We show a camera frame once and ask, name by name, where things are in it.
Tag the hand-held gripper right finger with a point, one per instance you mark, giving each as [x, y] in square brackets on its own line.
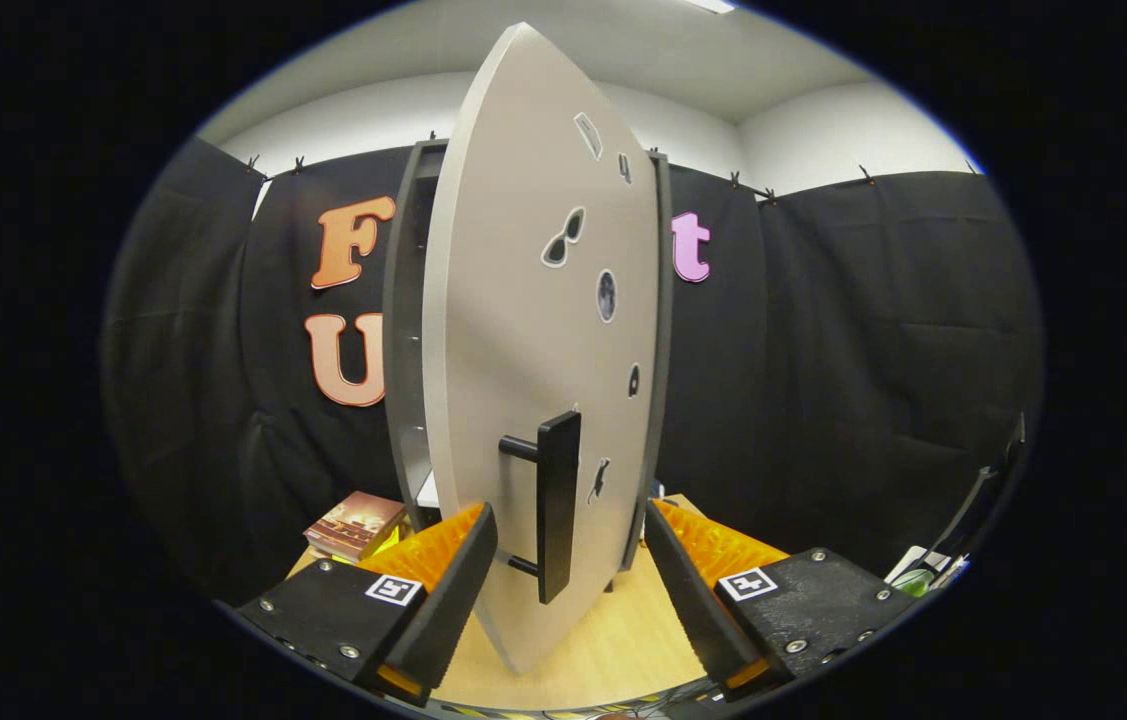
[688, 600]

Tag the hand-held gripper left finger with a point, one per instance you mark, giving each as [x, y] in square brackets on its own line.
[453, 610]

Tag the grey shoe cabinet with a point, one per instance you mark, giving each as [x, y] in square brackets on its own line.
[401, 300]

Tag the brown book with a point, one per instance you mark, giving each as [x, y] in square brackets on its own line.
[353, 522]

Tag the small white table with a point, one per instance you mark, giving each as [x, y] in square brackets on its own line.
[908, 562]

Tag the green glass jar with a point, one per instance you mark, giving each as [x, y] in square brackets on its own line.
[913, 582]

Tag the black backdrop cloth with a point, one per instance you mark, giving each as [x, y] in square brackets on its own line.
[873, 350]

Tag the row of black cloth clips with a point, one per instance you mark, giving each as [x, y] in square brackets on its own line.
[735, 181]

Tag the wide ceiling light panel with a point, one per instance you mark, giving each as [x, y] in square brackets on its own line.
[713, 5]

